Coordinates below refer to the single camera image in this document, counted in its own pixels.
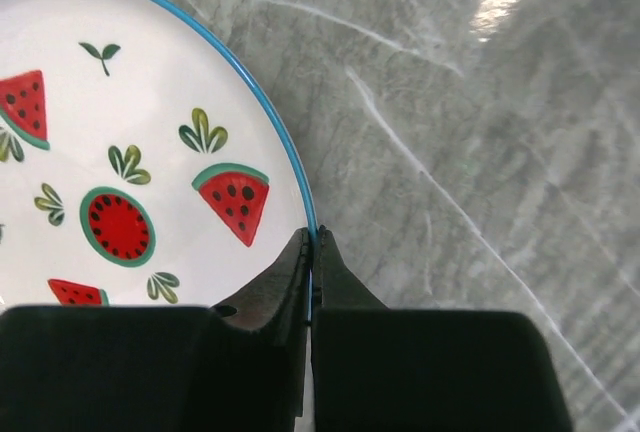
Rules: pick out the watermelon pattern plate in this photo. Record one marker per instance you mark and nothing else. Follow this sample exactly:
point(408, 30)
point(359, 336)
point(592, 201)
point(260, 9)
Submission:
point(141, 164)

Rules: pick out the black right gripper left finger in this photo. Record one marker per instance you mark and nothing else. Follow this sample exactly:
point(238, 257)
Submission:
point(236, 366)

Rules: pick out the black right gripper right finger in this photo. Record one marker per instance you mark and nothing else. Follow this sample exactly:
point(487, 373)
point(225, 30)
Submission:
point(381, 369)

